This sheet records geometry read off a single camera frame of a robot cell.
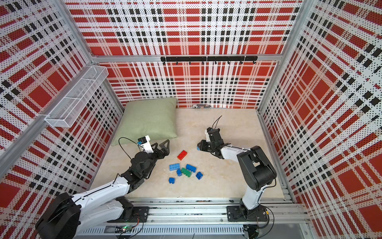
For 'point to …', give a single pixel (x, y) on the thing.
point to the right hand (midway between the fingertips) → (200, 144)
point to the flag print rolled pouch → (201, 106)
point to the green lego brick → (186, 172)
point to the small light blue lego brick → (198, 148)
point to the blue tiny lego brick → (179, 173)
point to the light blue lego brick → (174, 167)
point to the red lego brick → (182, 155)
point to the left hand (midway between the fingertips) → (166, 141)
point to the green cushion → (156, 118)
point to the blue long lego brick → (192, 168)
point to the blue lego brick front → (171, 180)
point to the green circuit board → (125, 229)
